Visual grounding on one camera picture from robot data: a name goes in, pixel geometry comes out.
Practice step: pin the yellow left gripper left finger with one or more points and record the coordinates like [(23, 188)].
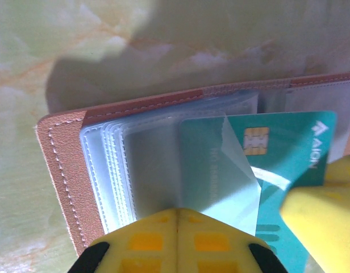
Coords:
[(146, 244)]

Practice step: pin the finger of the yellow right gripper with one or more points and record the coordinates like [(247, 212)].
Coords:
[(344, 170), (320, 227)]

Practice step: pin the teal chip card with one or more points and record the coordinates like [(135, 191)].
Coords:
[(288, 159)]

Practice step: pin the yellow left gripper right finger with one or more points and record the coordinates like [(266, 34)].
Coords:
[(214, 244)]

